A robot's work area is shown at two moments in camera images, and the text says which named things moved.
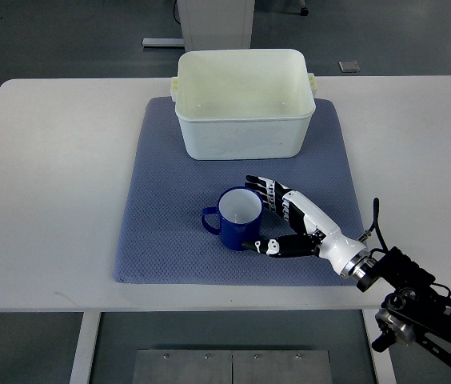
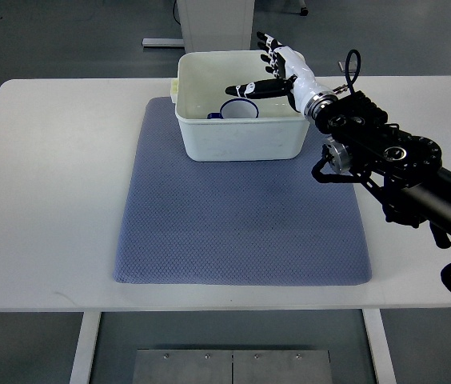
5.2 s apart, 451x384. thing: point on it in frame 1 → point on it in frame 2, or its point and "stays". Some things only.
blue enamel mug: (237, 218) → (236, 109)
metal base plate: (232, 366) stays
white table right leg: (382, 362) stays
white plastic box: (244, 104) stays
